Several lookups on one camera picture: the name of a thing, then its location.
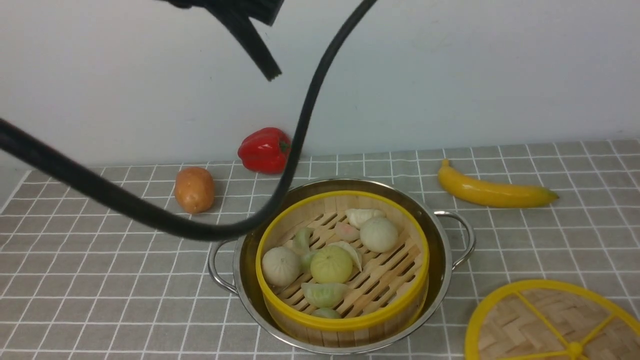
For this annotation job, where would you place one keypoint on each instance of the woven bamboo lid yellow rim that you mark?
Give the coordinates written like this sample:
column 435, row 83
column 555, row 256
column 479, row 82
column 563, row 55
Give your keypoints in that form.
column 541, row 319

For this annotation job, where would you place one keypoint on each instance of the small green dumpling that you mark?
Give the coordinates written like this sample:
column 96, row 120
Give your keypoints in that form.
column 326, row 313

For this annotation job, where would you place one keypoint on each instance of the yellow banana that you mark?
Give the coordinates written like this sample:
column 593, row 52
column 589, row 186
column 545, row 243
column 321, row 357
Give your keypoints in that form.
column 492, row 194

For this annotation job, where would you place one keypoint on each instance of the brown potato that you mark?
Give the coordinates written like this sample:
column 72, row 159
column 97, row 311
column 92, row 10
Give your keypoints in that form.
column 194, row 190

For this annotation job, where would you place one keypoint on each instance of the red bell pepper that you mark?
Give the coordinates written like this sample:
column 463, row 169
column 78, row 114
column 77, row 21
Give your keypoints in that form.
column 265, row 151

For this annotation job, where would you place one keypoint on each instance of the pale dumpling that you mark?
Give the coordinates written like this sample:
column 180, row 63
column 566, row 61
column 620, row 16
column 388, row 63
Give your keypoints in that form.
column 355, row 256

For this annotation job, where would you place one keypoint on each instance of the stainless steel pot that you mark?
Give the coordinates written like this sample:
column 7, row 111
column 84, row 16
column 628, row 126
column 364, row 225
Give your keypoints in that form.
column 445, row 238

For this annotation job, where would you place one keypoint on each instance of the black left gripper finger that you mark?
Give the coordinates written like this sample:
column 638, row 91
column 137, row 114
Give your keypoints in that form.
column 236, row 16

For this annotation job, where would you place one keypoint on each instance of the light green dumpling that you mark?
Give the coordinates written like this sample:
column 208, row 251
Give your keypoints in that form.
column 301, row 242

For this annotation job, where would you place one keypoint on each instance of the white round bun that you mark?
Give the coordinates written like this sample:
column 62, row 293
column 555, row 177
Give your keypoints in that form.
column 281, row 266
column 379, row 235

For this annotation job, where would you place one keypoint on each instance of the white pleated dumpling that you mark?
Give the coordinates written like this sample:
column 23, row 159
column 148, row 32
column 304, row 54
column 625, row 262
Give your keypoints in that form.
column 356, row 217

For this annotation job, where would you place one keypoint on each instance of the pink dumpling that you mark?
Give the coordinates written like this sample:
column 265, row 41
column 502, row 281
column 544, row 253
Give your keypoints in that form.
column 346, row 232

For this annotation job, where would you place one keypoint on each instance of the bamboo steamer basket yellow rim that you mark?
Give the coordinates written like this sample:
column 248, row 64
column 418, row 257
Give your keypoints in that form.
column 292, row 295

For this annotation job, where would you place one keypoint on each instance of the grey checked tablecloth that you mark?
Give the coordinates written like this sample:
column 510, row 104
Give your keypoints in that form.
column 81, row 282

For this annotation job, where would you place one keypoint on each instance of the yellow-green round bun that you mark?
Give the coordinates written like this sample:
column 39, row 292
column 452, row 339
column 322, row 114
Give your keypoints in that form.
column 331, row 264

